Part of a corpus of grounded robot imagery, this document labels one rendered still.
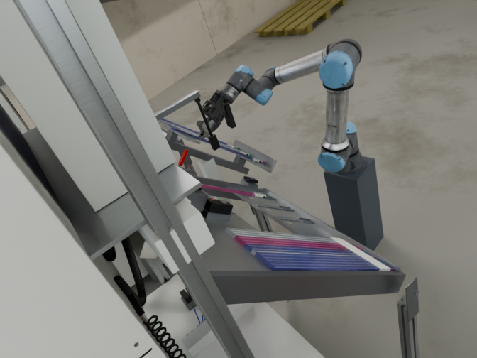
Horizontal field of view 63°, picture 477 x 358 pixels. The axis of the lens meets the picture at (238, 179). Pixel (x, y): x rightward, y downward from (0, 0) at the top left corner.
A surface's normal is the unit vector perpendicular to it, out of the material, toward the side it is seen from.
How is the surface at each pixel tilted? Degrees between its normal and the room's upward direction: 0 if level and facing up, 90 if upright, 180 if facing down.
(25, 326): 90
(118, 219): 0
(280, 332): 0
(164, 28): 90
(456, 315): 0
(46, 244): 90
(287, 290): 90
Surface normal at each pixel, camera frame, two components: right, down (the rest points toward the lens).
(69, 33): 0.56, 0.34
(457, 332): -0.29, -0.77
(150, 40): 0.72, 0.22
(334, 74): -0.48, 0.53
